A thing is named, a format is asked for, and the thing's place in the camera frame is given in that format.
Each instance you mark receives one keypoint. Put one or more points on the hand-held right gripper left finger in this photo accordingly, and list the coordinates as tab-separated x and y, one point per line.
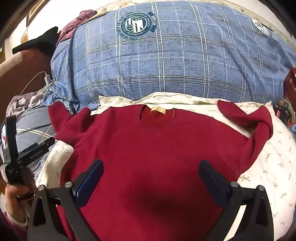
90	182

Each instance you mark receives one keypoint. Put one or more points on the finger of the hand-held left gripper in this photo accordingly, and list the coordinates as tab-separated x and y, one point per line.
47	143

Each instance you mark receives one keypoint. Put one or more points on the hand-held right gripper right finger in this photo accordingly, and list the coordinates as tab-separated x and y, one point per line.
212	184

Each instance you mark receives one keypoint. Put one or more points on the red sweater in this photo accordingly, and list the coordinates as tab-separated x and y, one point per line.
148	157

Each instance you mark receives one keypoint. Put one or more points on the person's left forearm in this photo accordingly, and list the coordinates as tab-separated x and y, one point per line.
10	229

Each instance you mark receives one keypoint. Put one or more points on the person's left hand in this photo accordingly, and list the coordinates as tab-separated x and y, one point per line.
17	195

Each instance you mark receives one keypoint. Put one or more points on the grey crumpled cloth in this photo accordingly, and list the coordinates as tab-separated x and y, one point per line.
25	102

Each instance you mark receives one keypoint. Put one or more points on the cream floral bedsheet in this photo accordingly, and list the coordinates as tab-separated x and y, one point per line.
266	166

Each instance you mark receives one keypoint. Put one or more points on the white charger plug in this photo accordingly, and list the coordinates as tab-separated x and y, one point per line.
47	78

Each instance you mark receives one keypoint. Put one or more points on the brown wooden furniture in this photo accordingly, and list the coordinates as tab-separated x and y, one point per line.
20	74

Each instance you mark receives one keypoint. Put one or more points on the black cloth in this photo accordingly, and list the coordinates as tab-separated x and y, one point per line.
39	42

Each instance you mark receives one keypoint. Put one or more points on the dark cluttered items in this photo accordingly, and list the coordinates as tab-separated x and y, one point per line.
283	111

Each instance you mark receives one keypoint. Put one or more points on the maroon patterned cloth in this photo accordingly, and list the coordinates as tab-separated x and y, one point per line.
74	25

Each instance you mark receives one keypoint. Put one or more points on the shiny red brown bag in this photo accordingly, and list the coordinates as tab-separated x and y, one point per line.
291	85

